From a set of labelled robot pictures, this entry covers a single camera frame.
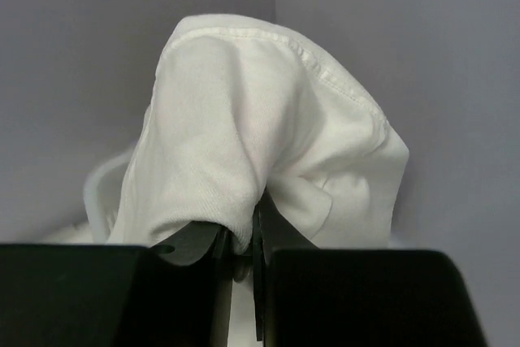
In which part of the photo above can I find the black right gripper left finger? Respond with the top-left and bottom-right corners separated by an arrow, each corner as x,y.
1,223 -> 231,346

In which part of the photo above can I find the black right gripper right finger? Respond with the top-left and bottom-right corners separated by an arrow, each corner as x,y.
252,200 -> 486,346

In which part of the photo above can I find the white t-shirt green trim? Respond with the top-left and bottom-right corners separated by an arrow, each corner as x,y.
71,14 -> 409,253

